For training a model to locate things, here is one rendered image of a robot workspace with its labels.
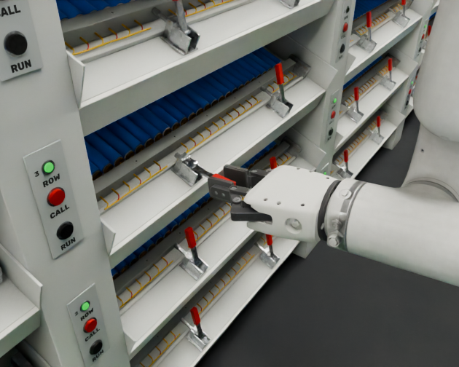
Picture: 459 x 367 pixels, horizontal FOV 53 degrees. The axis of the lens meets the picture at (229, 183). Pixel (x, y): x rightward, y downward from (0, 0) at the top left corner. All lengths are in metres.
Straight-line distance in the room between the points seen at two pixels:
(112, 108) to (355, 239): 0.30
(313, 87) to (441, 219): 0.55
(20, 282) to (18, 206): 0.10
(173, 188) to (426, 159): 0.33
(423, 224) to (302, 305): 0.69
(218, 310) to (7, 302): 0.53
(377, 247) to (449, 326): 0.71
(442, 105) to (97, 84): 0.33
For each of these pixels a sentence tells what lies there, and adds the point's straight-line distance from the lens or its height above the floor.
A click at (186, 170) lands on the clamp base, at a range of 0.66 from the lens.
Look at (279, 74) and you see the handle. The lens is 0.84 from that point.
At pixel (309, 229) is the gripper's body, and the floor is 0.52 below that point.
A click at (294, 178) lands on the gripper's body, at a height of 0.54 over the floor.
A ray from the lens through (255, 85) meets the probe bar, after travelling 0.86.
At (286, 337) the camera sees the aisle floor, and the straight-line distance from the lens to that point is 1.09.
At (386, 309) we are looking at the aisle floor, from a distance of 1.19.
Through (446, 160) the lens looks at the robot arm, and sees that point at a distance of 0.57.
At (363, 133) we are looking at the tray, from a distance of 1.60.
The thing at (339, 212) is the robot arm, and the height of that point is 0.55.
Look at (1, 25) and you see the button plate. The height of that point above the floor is 0.76.
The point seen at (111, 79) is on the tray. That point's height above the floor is 0.68.
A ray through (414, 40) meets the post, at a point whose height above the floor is 0.40.
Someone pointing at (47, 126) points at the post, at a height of 0.67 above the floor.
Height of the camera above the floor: 0.86
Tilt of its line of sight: 35 degrees down
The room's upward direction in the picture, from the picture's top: straight up
